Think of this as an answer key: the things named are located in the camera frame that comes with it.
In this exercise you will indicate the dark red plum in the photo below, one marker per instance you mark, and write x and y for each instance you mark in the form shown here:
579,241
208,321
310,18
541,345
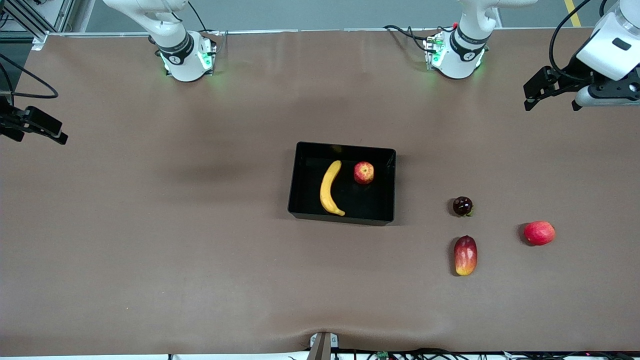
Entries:
462,206

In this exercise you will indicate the red yellow apple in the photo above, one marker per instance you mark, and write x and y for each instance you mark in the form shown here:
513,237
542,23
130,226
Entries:
364,172

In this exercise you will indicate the yellow banana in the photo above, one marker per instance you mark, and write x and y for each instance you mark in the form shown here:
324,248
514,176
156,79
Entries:
327,185

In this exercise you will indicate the round red peach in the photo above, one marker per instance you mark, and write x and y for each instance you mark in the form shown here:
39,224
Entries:
539,233

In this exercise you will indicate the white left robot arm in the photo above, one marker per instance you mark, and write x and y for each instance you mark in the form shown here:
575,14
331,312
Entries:
457,60

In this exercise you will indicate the red yellow mango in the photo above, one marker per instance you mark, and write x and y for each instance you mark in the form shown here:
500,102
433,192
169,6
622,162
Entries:
465,255

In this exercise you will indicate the black plastic box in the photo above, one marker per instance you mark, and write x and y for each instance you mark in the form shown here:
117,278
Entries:
375,205

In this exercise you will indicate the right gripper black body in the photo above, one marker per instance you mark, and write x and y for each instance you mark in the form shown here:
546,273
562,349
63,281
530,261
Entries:
6,122

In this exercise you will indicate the aluminium frame post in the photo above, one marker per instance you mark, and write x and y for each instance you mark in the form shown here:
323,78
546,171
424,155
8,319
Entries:
62,15

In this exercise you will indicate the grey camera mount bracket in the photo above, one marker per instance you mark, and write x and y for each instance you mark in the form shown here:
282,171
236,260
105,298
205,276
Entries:
322,347

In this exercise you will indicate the small green circuit board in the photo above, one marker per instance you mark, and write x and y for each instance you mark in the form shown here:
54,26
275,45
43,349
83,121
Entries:
382,355

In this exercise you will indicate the brown table mat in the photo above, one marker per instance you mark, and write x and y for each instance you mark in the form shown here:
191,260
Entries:
300,275

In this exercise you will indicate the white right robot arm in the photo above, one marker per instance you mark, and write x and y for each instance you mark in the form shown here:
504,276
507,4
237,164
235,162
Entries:
185,60

